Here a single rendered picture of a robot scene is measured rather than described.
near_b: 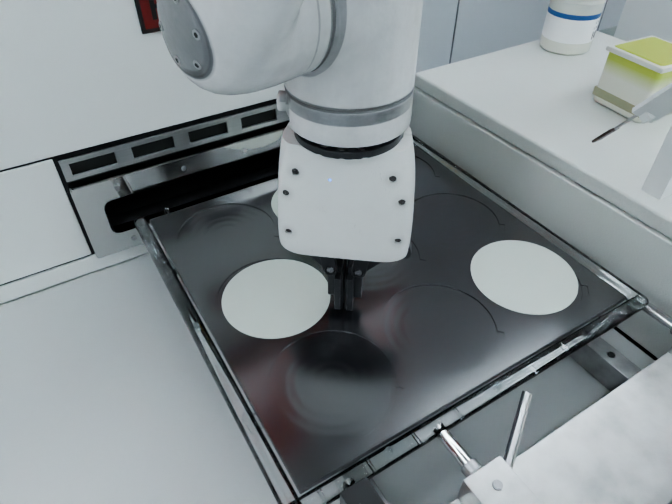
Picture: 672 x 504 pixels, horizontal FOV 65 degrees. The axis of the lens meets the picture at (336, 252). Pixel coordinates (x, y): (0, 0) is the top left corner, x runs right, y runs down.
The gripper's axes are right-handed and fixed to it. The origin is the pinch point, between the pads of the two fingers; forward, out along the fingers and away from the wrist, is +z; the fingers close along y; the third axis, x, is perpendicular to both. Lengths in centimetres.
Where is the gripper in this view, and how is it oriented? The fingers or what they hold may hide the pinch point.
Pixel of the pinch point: (345, 283)
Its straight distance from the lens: 46.5
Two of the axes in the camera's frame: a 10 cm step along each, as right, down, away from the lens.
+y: 9.9, 0.9, -1.0
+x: 1.4, -6.6, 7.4
